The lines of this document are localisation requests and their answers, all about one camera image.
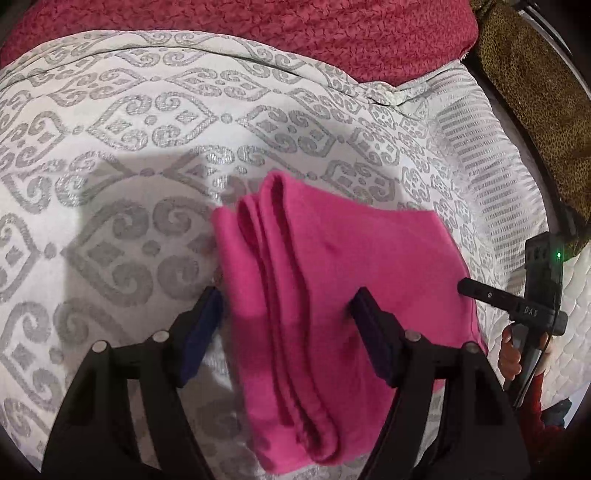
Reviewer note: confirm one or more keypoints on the white grey patterned mattress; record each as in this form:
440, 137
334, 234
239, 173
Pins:
115, 138

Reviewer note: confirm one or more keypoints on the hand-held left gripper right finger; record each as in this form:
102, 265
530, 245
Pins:
369, 333

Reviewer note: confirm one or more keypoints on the leopard print cloth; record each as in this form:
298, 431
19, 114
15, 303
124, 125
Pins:
531, 92

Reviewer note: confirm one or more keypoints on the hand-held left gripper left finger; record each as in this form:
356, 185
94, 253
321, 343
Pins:
203, 333

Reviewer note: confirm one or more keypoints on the white quilted mattress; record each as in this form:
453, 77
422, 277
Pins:
572, 314

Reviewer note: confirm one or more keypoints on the pink pants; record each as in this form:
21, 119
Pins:
300, 254

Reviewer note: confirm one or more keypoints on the red textured blanket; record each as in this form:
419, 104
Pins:
277, 27

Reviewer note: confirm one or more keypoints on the person's right hand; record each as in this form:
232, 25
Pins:
509, 353

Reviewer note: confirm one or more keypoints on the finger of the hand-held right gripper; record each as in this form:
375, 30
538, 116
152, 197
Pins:
485, 295

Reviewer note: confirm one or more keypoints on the person's right forearm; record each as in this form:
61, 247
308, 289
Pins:
535, 397

